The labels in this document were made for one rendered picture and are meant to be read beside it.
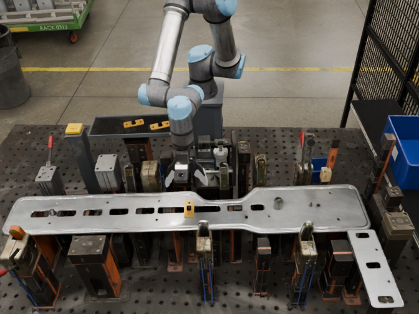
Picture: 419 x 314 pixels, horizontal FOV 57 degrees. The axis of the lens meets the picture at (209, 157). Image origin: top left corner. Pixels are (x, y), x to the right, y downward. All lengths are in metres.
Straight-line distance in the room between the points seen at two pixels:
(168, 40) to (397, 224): 1.01
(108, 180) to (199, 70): 0.65
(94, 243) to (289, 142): 1.28
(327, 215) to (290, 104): 2.39
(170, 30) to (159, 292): 1.02
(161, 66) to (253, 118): 2.30
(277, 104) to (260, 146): 1.61
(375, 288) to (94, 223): 1.00
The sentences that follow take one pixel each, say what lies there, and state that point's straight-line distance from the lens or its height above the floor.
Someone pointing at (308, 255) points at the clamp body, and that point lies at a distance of 1.35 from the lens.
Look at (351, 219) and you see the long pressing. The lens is 1.53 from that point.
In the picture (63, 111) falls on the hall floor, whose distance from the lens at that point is 4.05.
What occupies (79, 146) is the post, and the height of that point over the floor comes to 1.08.
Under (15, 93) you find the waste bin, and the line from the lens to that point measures 4.26.
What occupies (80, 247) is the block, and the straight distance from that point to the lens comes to 1.45.
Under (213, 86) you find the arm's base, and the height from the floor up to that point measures 1.15.
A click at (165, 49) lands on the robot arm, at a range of 1.39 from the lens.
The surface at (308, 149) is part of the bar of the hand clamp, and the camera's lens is 1.53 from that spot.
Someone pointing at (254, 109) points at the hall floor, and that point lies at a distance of 3.70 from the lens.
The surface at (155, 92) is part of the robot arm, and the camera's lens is 1.34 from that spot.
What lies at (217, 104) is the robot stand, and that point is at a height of 1.10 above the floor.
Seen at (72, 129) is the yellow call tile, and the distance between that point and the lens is 1.73.
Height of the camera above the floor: 2.15
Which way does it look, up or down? 42 degrees down
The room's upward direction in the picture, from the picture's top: 3 degrees counter-clockwise
